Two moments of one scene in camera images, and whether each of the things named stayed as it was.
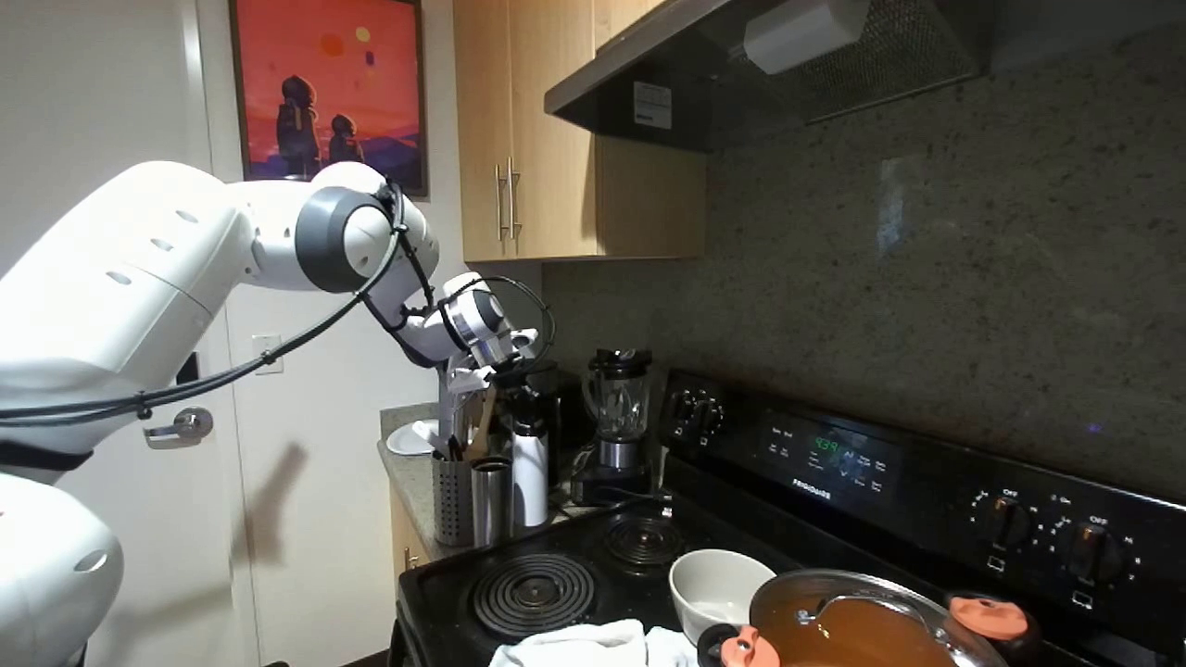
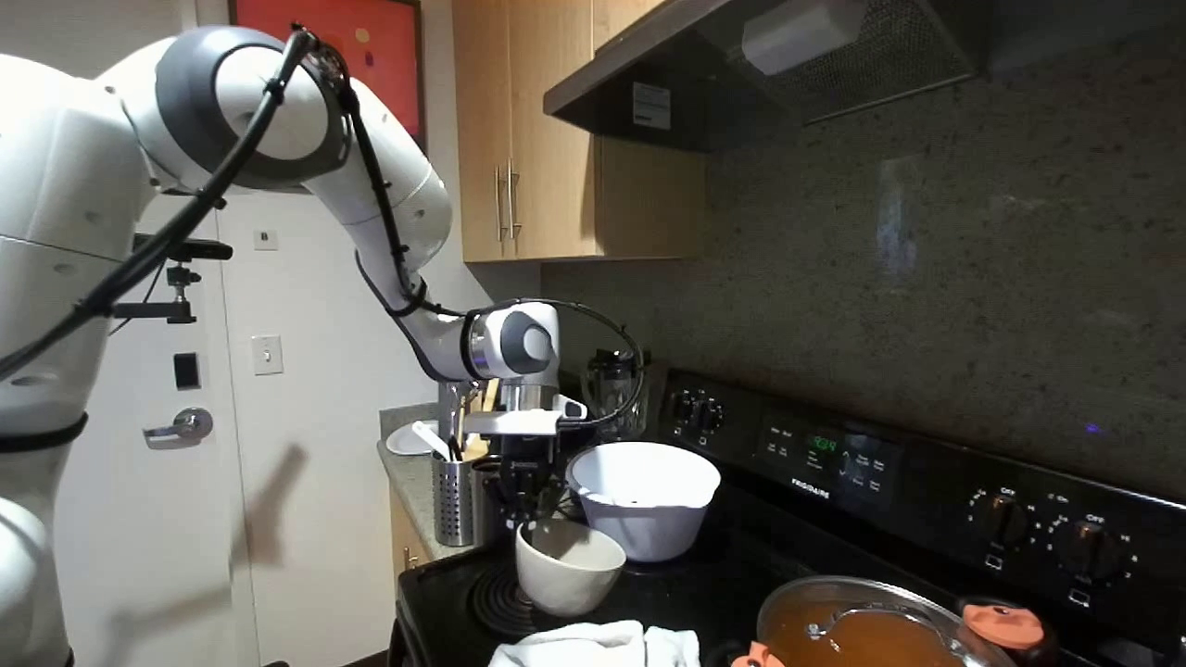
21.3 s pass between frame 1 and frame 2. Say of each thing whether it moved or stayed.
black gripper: moved
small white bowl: moved
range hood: stayed
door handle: stayed
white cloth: stayed
